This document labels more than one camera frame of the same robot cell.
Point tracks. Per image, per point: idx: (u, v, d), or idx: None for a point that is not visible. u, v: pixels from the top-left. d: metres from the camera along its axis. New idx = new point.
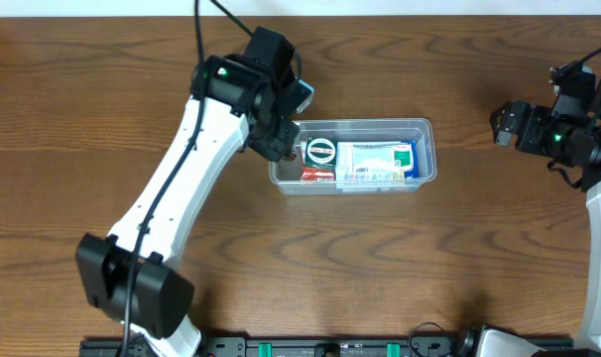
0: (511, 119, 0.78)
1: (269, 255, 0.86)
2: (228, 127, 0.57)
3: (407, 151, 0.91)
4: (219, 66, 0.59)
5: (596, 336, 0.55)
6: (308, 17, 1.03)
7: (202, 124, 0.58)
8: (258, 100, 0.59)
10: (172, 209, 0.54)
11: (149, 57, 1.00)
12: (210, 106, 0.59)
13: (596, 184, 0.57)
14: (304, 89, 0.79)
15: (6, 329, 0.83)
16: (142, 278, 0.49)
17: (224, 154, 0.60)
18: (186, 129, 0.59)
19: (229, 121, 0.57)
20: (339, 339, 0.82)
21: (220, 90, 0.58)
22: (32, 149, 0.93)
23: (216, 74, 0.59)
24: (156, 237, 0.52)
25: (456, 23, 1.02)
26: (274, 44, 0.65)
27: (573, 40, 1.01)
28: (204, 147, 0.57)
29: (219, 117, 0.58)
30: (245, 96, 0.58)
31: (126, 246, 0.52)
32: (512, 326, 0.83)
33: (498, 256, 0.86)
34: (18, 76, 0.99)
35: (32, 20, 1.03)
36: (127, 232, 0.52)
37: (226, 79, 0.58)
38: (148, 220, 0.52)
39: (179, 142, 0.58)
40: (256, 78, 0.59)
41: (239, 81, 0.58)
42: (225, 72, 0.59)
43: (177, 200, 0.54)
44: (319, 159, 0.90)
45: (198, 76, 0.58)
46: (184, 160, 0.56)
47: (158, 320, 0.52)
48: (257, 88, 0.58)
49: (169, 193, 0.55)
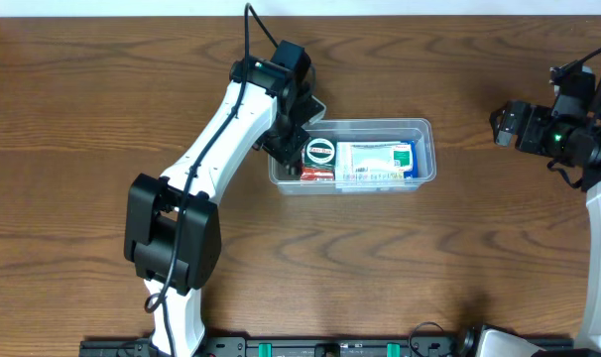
0: (511, 118, 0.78)
1: (269, 255, 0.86)
2: (265, 102, 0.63)
3: (407, 151, 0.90)
4: (256, 61, 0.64)
5: (596, 336, 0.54)
6: (308, 18, 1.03)
7: (243, 99, 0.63)
8: (286, 91, 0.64)
10: (216, 161, 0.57)
11: (151, 57, 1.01)
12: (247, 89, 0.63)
13: (597, 184, 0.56)
14: (318, 104, 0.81)
15: (5, 328, 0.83)
16: (190, 212, 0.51)
17: (259, 128, 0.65)
18: (228, 102, 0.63)
19: (265, 102, 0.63)
20: (340, 339, 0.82)
21: (254, 81, 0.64)
22: (34, 149, 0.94)
23: (254, 67, 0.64)
24: (203, 180, 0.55)
25: (455, 22, 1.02)
26: (297, 49, 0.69)
27: (573, 40, 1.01)
28: (244, 116, 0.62)
29: (256, 98, 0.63)
30: (275, 87, 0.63)
31: (177, 185, 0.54)
32: (513, 327, 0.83)
33: (498, 257, 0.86)
34: (20, 77, 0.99)
35: (33, 20, 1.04)
36: (177, 177, 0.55)
37: (261, 70, 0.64)
38: (197, 167, 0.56)
39: (221, 110, 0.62)
40: (288, 73, 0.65)
41: (271, 73, 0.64)
42: (261, 66, 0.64)
43: (221, 156, 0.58)
44: (319, 159, 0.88)
45: (237, 69, 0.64)
46: (228, 125, 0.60)
47: (197, 265, 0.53)
48: (287, 80, 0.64)
49: (214, 148, 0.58)
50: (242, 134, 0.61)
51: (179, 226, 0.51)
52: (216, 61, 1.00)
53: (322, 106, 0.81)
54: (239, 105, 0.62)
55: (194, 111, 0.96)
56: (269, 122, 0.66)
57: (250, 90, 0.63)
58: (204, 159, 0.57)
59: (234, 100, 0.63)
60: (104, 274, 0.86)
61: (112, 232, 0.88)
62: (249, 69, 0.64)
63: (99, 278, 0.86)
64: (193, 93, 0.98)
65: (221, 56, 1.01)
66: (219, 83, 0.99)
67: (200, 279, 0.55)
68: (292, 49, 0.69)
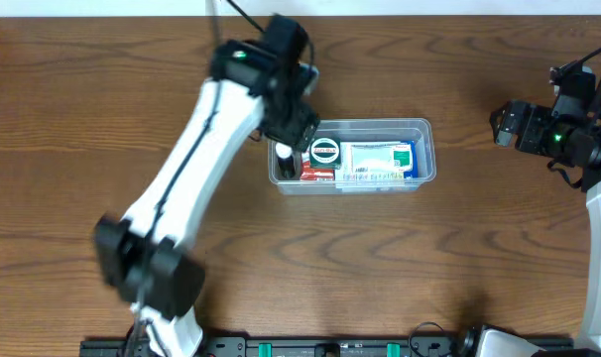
0: (511, 118, 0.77)
1: (269, 255, 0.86)
2: (245, 107, 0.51)
3: (407, 151, 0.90)
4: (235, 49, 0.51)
5: (596, 336, 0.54)
6: (307, 18, 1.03)
7: (218, 106, 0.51)
8: (272, 82, 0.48)
10: (187, 191, 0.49)
11: (151, 57, 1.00)
12: (226, 90, 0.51)
13: (596, 184, 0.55)
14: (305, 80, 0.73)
15: (5, 328, 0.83)
16: (154, 263, 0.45)
17: (240, 137, 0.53)
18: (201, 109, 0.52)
19: (246, 108, 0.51)
20: (340, 339, 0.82)
21: (236, 77, 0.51)
22: (33, 149, 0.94)
23: (231, 58, 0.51)
24: (173, 218, 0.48)
25: (455, 23, 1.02)
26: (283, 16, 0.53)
27: (572, 40, 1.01)
28: (219, 131, 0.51)
29: (234, 102, 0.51)
30: (264, 78, 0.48)
31: (143, 225, 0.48)
32: (513, 327, 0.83)
33: (498, 257, 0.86)
34: (20, 77, 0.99)
35: (33, 20, 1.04)
36: (142, 213, 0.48)
37: (240, 62, 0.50)
38: (165, 201, 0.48)
39: (191, 125, 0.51)
40: (275, 62, 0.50)
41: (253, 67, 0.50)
42: (241, 55, 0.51)
43: (195, 184, 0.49)
44: (323, 159, 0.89)
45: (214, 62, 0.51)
46: (199, 144, 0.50)
47: (168, 305, 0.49)
48: (272, 72, 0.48)
49: (183, 175, 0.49)
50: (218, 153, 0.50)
51: (147, 271, 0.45)
52: None
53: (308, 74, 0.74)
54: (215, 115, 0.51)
55: None
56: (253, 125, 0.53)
57: (229, 92, 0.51)
58: (175, 190, 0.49)
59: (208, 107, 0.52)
60: None
61: None
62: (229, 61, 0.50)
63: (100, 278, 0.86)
64: (193, 94, 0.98)
65: None
66: None
67: (176, 311, 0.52)
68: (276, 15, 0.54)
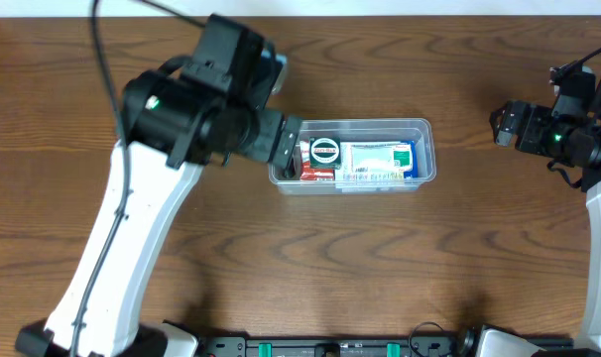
0: (511, 118, 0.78)
1: (269, 255, 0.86)
2: (165, 185, 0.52)
3: (407, 151, 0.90)
4: (154, 99, 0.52)
5: (596, 336, 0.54)
6: (308, 18, 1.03)
7: (132, 184, 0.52)
8: (203, 128, 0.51)
10: (108, 298, 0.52)
11: (151, 57, 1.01)
12: (135, 160, 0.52)
13: (597, 184, 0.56)
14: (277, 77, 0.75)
15: (5, 328, 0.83)
16: None
17: (172, 203, 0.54)
18: (114, 188, 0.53)
19: (167, 178, 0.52)
20: (340, 339, 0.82)
21: (157, 123, 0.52)
22: (33, 149, 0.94)
23: (150, 109, 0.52)
24: (93, 330, 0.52)
25: (455, 23, 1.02)
26: (233, 34, 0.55)
27: (572, 40, 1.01)
28: (136, 217, 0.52)
29: (149, 174, 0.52)
30: (190, 123, 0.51)
31: (62, 340, 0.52)
32: (513, 326, 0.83)
33: (498, 257, 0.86)
34: (20, 78, 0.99)
35: (32, 20, 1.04)
36: (61, 327, 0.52)
37: (162, 114, 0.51)
38: (82, 313, 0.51)
39: (107, 210, 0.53)
40: (202, 104, 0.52)
41: (176, 117, 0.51)
42: (160, 105, 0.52)
43: (116, 277, 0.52)
44: (323, 159, 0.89)
45: (132, 99, 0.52)
46: (115, 237, 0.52)
47: None
48: (199, 119, 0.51)
49: (101, 276, 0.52)
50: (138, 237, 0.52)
51: None
52: None
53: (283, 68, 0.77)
54: (126, 199, 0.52)
55: None
56: (182, 190, 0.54)
57: (142, 165, 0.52)
58: (96, 288, 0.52)
59: (121, 184, 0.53)
60: None
61: None
62: (146, 104, 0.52)
63: None
64: None
65: None
66: None
67: None
68: (229, 28, 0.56)
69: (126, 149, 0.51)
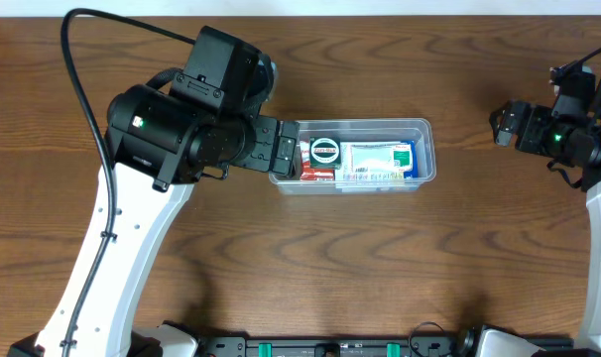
0: (512, 119, 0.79)
1: (269, 255, 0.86)
2: (154, 206, 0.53)
3: (407, 151, 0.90)
4: (138, 116, 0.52)
5: (596, 336, 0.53)
6: (308, 18, 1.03)
7: (119, 204, 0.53)
8: (192, 146, 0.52)
10: (98, 317, 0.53)
11: (151, 57, 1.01)
12: (121, 181, 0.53)
13: (597, 184, 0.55)
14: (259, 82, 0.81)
15: (5, 329, 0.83)
16: None
17: (161, 223, 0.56)
18: (101, 209, 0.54)
19: (155, 199, 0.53)
20: (340, 339, 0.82)
21: (144, 141, 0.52)
22: (33, 149, 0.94)
23: (136, 127, 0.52)
24: (83, 348, 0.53)
25: (455, 23, 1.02)
26: (224, 49, 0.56)
27: (572, 40, 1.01)
28: (125, 236, 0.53)
29: (136, 194, 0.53)
30: (179, 142, 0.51)
31: None
32: (513, 326, 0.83)
33: (498, 257, 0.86)
34: (20, 77, 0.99)
35: (32, 20, 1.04)
36: (51, 346, 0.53)
37: (148, 133, 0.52)
38: (71, 332, 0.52)
39: (94, 229, 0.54)
40: (190, 122, 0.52)
41: (163, 136, 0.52)
42: (145, 124, 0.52)
43: (104, 297, 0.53)
44: (323, 159, 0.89)
45: (118, 116, 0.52)
46: (103, 257, 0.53)
47: None
48: (187, 137, 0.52)
49: (91, 296, 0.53)
50: (125, 257, 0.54)
51: None
52: None
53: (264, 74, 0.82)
54: (112, 220, 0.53)
55: None
56: (173, 209, 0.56)
57: (128, 185, 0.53)
58: (84, 307, 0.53)
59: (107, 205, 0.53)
60: None
61: None
62: (133, 121, 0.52)
63: None
64: None
65: None
66: None
67: None
68: (221, 42, 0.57)
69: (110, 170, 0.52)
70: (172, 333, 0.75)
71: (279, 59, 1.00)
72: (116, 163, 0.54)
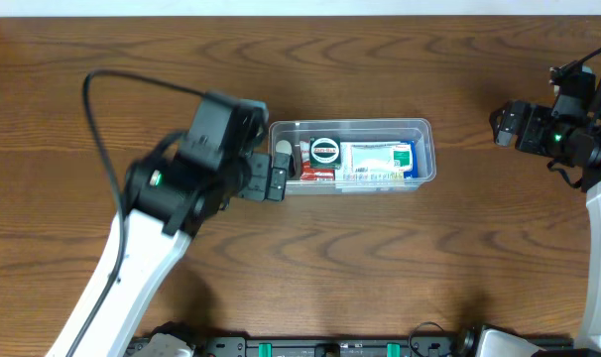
0: (512, 119, 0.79)
1: (269, 255, 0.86)
2: (159, 254, 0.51)
3: (407, 151, 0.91)
4: (152, 174, 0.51)
5: (596, 336, 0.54)
6: (308, 18, 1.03)
7: (127, 249, 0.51)
8: (197, 203, 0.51)
10: None
11: (151, 57, 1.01)
12: (133, 228, 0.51)
13: (596, 184, 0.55)
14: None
15: (5, 328, 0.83)
16: None
17: (163, 271, 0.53)
18: (107, 254, 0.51)
19: (162, 245, 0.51)
20: (340, 339, 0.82)
21: (153, 197, 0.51)
22: (33, 149, 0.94)
23: (149, 184, 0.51)
24: None
25: (455, 22, 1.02)
26: (225, 107, 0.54)
27: (572, 40, 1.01)
28: (130, 282, 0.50)
29: (146, 240, 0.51)
30: (184, 202, 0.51)
31: None
32: (513, 327, 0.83)
33: (498, 257, 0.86)
34: (20, 77, 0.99)
35: (32, 20, 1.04)
36: None
37: (158, 191, 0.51)
38: None
39: (98, 273, 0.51)
40: (195, 182, 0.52)
41: (171, 194, 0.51)
42: (159, 180, 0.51)
43: (97, 349, 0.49)
44: (323, 159, 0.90)
45: (135, 176, 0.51)
46: (104, 300, 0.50)
47: None
48: (193, 197, 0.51)
49: (84, 346, 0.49)
50: (125, 304, 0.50)
51: None
52: (216, 61, 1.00)
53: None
54: (120, 264, 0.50)
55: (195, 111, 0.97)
56: (176, 260, 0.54)
57: (139, 232, 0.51)
58: None
59: (116, 249, 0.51)
60: None
61: None
62: (146, 179, 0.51)
63: None
64: (193, 94, 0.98)
65: (221, 56, 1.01)
66: (219, 83, 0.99)
67: None
68: (221, 101, 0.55)
69: (123, 217, 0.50)
70: (160, 354, 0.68)
71: (279, 59, 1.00)
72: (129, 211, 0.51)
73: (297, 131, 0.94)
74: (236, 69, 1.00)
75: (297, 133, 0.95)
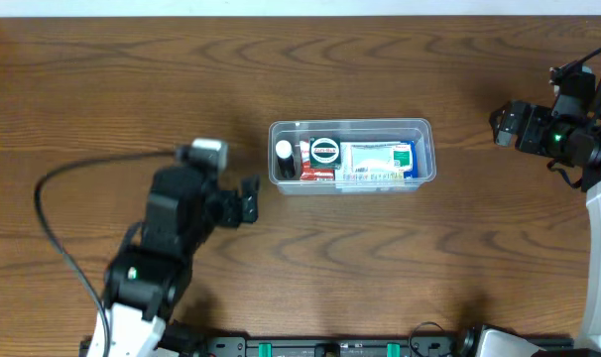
0: (512, 119, 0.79)
1: (269, 255, 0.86)
2: (138, 336, 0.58)
3: (407, 151, 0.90)
4: (129, 270, 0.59)
5: (596, 336, 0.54)
6: (308, 18, 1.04)
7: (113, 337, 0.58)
8: (171, 291, 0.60)
10: None
11: (151, 57, 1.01)
12: (116, 318, 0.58)
13: (596, 184, 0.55)
14: (212, 154, 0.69)
15: (5, 329, 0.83)
16: None
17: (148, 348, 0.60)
18: (98, 342, 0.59)
19: (142, 331, 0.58)
20: (340, 339, 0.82)
21: (130, 290, 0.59)
22: (33, 149, 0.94)
23: (128, 279, 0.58)
24: None
25: (455, 23, 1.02)
26: (168, 203, 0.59)
27: (572, 40, 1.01)
28: None
29: (128, 330, 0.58)
30: (160, 294, 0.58)
31: None
32: (513, 327, 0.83)
33: (498, 257, 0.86)
34: (20, 77, 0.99)
35: (32, 20, 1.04)
36: None
37: (136, 284, 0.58)
38: None
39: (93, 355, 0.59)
40: (169, 272, 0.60)
41: (146, 287, 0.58)
42: (135, 275, 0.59)
43: None
44: (323, 159, 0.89)
45: (115, 273, 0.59)
46: None
47: None
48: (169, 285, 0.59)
49: None
50: None
51: None
52: (216, 61, 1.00)
53: (213, 153, 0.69)
54: (107, 351, 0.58)
55: (195, 111, 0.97)
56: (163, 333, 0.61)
57: (121, 323, 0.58)
58: None
59: (104, 337, 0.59)
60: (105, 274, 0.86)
61: (111, 233, 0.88)
62: (124, 275, 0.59)
63: (99, 279, 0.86)
64: (192, 94, 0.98)
65: (221, 56, 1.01)
66: (219, 83, 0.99)
67: None
68: (165, 191, 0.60)
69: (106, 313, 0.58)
70: None
71: (279, 59, 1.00)
72: (112, 301, 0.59)
73: (298, 131, 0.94)
74: (236, 69, 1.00)
75: (297, 133, 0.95)
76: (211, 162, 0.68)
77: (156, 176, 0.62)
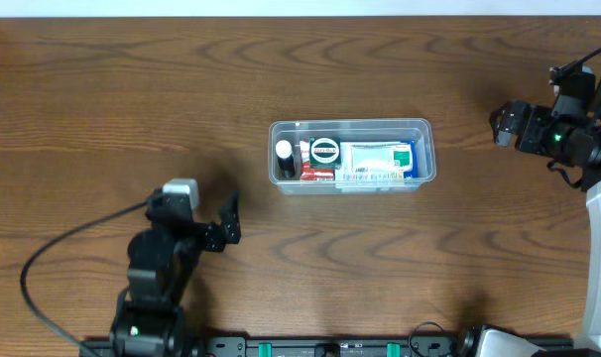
0: (511, 119, 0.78)
1: (269, 255, 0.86)
2: None
3: (407, 151, 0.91)
4: (130, 327, 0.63)
5: (596, 336, 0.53)
6: (308, 19, 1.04)
7: None
8: (171, 340, 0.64)
10: None
11: (151, 57, 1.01)
12: None
13: (596, 184, 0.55)
14: (184, 197, 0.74)
15: (4, 329, 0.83)
16: None
17: None
18: None
19: None
20: (339, 339, 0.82)
21: (135, 346, 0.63)
22: (33, 149, 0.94)
23: (130, 335, 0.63)
24: None
25: (455, 23, 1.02)
26: (149, 277, 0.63)
27: (572, 40, 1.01)
28: None
29: None
30: (162, 345, 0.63)
31: None
32: (513, 327, 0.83)
33: (498, 257, 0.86)
34: (20, 78, 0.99)
35: (33, 21, 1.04)
36: None
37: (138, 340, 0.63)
38: None
39: None
40: (166, 324, 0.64)
41: (148, 341, 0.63)
42: (137, 331, 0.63)
43: None
44: (323, 159, 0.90)
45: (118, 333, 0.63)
46: None
47: None
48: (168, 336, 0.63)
49: None
50: None
51: None
52: (216, 61, 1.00)
53: (184, 196, 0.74)
54: None
55: (195, 111, 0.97)
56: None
57: None
58: None
59: None
60: (105, 274, 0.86)
61: (111, 233, 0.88)
62: (127, 334, 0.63)
63: (99, 279, 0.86)
64: (192, 94, 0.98)
65: (221, 56, 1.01)
66: (219, 83, 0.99)
67: None
68: (143, 266, 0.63)
69: None
70: None
71: (279, 59, 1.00)
72: None
73: (298, 131, 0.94)
74: (236, 69, 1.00)
75: (297, 133, 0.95)
76: (183, 205, 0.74)
77: (131, 250, 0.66)
